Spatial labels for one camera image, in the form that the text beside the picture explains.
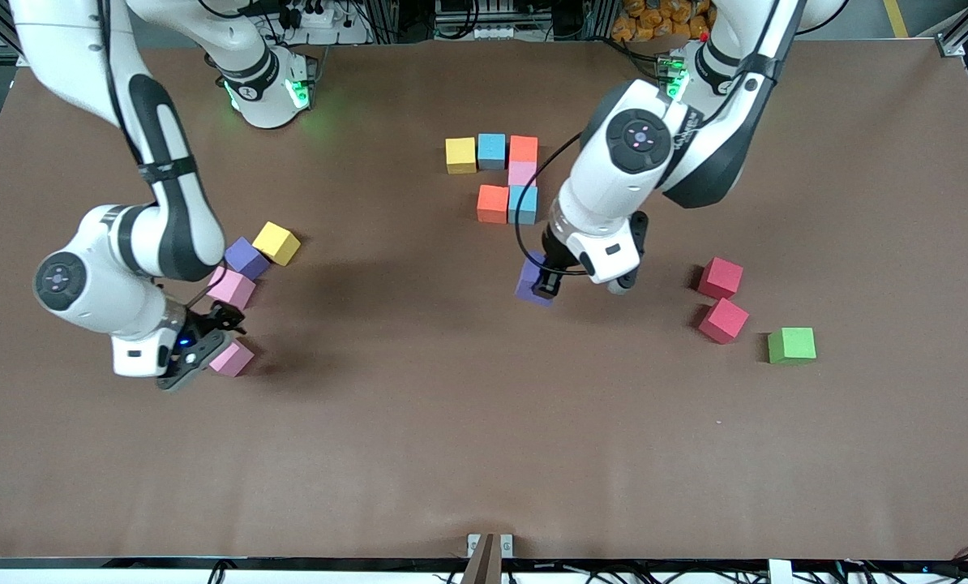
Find purple foam cube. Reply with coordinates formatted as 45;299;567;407
223;237;272;281
515;251;556;307

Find yellow foam cube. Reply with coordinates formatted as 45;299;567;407
445;137;478;175
252;221;302;267

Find red foam cube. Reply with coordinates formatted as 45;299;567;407
699;298;750;345
698;257;744;300

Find green foam cube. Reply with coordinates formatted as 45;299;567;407
768;327;817;365

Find pile of orange fruit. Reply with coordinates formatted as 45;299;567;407
611;0;713;41

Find white power strip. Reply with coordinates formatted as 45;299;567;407
285;0;349;32

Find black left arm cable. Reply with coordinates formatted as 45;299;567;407
514;132;584;270

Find metal table edge bracket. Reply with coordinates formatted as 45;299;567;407
467;533;514;559

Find brown post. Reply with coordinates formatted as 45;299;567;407
460;533;503;584

